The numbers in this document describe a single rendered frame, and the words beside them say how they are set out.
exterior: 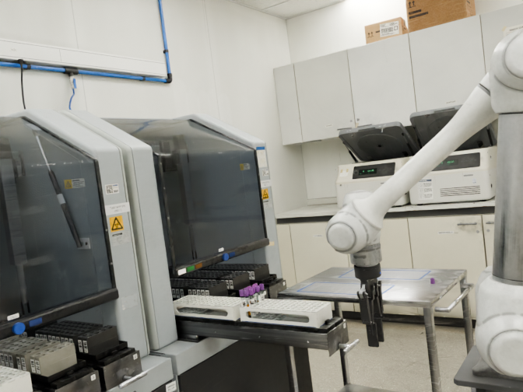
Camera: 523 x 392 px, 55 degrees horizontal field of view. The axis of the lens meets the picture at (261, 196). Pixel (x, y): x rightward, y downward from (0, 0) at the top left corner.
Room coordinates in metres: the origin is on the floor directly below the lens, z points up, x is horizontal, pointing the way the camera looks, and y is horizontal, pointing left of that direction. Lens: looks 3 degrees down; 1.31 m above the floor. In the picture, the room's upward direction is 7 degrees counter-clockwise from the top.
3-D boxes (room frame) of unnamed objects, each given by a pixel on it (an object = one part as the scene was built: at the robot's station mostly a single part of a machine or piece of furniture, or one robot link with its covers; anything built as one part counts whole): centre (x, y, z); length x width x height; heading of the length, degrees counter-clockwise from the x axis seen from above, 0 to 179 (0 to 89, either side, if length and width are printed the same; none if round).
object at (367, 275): (1.43, -0.28, 0.95); 0.08 x 0.07 x 0.09; 145
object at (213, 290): (1.96, 0.22, 0.85); 0.12 x 0.02 x 0.06; 146
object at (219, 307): (1.78, 0.23, 0.83); 0.30 x 0.10 x 0.06; 55
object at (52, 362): (1.38, 0.62, 0.85); 0.12 x 0.02 x 0.06; 146
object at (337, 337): (1.68, 0.09, 0.78); 0.73 x 0.14 x 0.09; 55
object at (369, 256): (1.43, -0.28, 1.03); 0.09 x 0.09 x 0.06
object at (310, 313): (1.60, -0.03, 0.83); 0.30 x 0.10 x 0.06; 55
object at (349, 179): (4.10, -0.99, 1.22); 0.62 x 0.56 x 0.64; 143
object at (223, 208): (2.16, 0.37, 1.28); 0.61 x 0.51 x 0.63; 145
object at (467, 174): (3.77, -1.47, 1.24); 0.62 x 0.56 x 0.69; 146
